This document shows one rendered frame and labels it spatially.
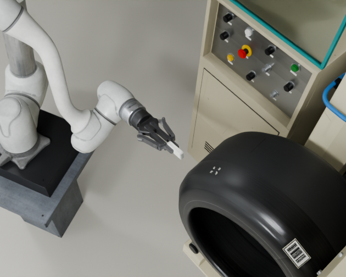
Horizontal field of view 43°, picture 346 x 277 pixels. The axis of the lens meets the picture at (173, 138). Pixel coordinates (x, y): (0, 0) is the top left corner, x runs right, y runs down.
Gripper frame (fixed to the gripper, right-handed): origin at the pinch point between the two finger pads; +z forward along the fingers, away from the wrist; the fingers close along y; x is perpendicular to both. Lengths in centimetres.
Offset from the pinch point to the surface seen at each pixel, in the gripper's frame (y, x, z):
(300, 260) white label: -9, -20, 56
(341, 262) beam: -21, -56, 65
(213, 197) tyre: -11.9, -19.7, 29.6
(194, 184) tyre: -11.2, -15.3, 21.4
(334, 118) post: 24, -29, 38
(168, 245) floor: 4, 112, -18
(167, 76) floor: 84, 99, -110
